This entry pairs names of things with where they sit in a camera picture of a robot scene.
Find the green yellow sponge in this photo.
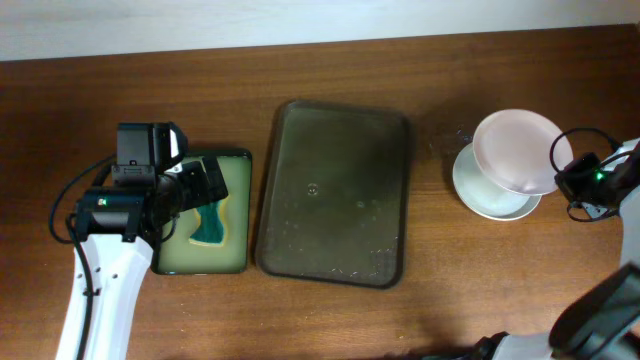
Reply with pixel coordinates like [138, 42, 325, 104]
[190, 199, 229, 247]

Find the pink plate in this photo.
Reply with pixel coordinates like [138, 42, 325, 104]
[472, 109, 574, 195]

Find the light grey plate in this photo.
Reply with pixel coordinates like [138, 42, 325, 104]
[452, 144, 542, 221]

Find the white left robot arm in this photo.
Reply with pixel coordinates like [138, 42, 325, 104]
[56, 155, 229, 359]

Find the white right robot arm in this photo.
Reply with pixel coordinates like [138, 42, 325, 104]
[465, 139, 639, 360]

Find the black soapy water tray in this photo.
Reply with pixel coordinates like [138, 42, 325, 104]
[152, 148, 252, 275]

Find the dark brown serving tray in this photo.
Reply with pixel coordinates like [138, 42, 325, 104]
[255, 100, 412, 290]

